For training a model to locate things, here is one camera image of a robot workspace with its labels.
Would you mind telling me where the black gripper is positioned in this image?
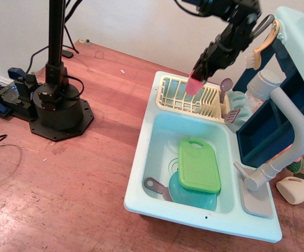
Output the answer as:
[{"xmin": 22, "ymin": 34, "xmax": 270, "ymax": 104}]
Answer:
[{"xmin": 191, "ymin": 41, "xmax": 237, "ymax": 83}]

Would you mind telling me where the pink plastic cup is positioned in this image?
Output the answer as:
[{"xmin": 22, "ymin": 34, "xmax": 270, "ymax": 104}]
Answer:
[{"xmin": 185, "ymin": 70, "xmax": 204, "ymax": 96}]

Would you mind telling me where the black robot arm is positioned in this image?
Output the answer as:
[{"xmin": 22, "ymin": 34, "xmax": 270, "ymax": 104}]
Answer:
[{"xmin": 175, "ymin": 0, "xmax": 261, "ymax": 85}]

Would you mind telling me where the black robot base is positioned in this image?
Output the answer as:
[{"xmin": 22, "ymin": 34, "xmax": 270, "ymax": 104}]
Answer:
[{"xmin": 29, "ymin": 1, "xmax": 94, "ymax": 142}]

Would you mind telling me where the light teal toy sink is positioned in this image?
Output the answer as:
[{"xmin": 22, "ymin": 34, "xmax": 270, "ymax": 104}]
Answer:
[{"xmin": 124, "ymin": 71, "xmax": 282, "ymax": 243}]

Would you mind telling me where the mauve plastic spoon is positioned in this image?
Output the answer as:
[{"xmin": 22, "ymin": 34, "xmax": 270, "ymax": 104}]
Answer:
[{"xmin": 219, "ymin": 78, "xmax": 233, "ymax": 103}]

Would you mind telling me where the cream dish drying rack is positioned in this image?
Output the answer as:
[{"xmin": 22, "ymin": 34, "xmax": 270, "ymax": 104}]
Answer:
[{"xmin": 156, "ymin": 75, "xmax": 230, "ymax": 124}]

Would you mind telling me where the orange dish brush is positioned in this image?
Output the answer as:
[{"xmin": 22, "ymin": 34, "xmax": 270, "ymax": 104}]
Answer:
[{"xmin": 245, "ymin": 20, "xmax": 280, "ymax": 70}]

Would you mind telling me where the mauve plastic spatula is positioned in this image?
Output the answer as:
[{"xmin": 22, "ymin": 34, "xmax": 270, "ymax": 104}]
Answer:
[{"xmin": 223, "ymin": 108, "xmax": 240, "ymax": 124}]

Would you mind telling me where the grey toy faucet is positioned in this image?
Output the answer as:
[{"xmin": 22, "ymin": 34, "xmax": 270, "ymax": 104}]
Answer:
[{"xmin": 234, "ymin": 69, "xmax": 304, "ymax": 191}]

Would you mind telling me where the dark blue shelf unit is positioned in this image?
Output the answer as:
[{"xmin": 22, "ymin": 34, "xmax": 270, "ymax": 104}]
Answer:
[{"xmin": 236, "ymin": 39, "xmax": 304, "ymax": 168}]

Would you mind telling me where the green cutting board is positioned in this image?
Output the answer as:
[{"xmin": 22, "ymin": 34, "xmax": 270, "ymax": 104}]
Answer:
[{"xmin": 178, "ymin": 138, "xmax": 221, "ymax": 194}]

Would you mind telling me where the teal plastic plate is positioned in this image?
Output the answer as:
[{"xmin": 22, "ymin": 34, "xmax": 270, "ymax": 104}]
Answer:
[{"xmin": 169, "ymin": 171, "xmax": 217, "ymax": 211}]

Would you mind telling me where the green toy vegetable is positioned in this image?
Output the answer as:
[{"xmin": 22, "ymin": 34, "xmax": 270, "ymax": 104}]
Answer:
[{"xmin": 286, "ymin": 157, "xmax": 304, "ymax": 174}]

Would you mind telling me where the beige ceramic jug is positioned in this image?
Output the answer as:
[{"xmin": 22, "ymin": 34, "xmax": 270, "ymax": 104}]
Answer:
[{"xmin": 276, "ymin": 176, "xmax": 304, "ymax": 205}]

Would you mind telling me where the blue black clamp device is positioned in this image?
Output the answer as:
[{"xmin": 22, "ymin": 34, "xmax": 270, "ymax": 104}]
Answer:
[{"xmin": 0, "ymin": 68, "xmax": 40, "ymax": 121}]

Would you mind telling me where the toy knife grey handle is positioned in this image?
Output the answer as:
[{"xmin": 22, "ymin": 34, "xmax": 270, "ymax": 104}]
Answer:
[{"xmin": 253, "ymin": 14, "xmax": 275, "ymax": 39}]

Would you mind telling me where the mauve pan handle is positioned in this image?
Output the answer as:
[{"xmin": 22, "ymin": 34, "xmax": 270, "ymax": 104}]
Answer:
[{"xmin": 143, "ymin": 177, "xmax": 173, "ymax": 202}]

